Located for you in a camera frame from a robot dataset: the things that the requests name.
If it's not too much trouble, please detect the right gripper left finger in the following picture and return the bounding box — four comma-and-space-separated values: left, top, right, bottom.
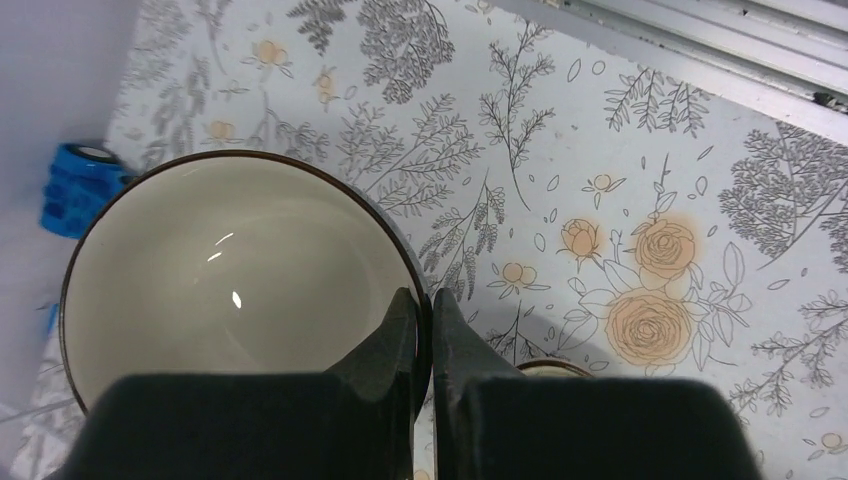
56, 288, 419, 479

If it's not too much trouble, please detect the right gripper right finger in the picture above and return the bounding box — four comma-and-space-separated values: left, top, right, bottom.
432, 289, 760, 479

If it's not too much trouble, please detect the small white patterned bowl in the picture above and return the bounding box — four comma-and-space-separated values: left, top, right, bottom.
516, 358, 592, 378

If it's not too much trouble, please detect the dark blue bowl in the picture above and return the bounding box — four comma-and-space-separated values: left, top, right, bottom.
58, 150, 428, 411

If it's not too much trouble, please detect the floral table mat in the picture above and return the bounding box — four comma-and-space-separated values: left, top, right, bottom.
1, 1, 847, 479

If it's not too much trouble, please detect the blue toy block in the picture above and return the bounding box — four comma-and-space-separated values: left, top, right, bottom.
40, 143, 135, 239

